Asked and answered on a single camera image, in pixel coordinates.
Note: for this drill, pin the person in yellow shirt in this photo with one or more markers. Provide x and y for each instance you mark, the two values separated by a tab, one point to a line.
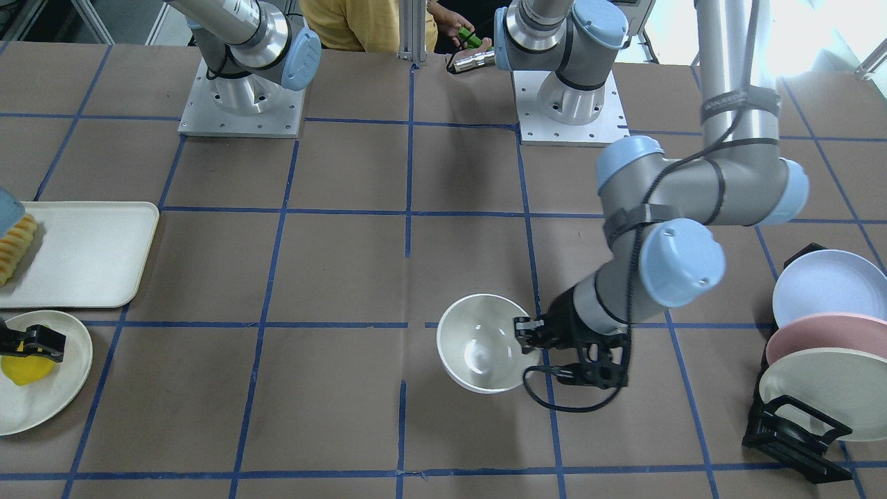
374	26

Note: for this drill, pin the pink plate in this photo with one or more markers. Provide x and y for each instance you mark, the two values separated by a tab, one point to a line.
828	330

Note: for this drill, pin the sliced orange pieces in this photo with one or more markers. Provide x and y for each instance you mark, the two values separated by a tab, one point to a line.
15	245

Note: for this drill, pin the cream ceramic bowl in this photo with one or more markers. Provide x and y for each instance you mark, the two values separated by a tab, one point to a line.
477	346

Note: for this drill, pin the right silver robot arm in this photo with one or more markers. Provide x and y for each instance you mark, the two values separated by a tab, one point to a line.
259	39

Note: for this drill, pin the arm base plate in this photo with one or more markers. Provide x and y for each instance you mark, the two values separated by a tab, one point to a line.
247	107
553	114

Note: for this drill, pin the cream plate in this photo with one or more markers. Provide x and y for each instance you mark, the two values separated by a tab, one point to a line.
846	385

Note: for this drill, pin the white rectangular tray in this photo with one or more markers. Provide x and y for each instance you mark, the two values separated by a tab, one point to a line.
85	255

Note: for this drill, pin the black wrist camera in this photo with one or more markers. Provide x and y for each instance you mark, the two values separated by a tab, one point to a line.
603	361

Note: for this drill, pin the green handled stick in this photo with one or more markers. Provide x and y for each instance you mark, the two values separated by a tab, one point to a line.
468	39

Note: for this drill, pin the black dish rack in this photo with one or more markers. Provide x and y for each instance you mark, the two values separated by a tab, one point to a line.
790	444

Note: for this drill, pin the white round plate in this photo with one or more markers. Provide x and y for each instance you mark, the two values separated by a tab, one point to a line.
24	407

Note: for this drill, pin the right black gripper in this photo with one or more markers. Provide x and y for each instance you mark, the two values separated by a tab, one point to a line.
29	342

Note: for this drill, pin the yellow lemon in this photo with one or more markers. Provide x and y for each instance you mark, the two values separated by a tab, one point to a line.
23	371

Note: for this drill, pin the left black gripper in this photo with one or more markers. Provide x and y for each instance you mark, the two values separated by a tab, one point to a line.
565	317

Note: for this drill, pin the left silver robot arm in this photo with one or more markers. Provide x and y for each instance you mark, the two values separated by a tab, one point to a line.
658	211

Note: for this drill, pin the aluminium frame post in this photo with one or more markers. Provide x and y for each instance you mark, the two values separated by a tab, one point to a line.
411	31

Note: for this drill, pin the lavender blue plate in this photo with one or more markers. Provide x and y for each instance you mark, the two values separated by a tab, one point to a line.
829	281

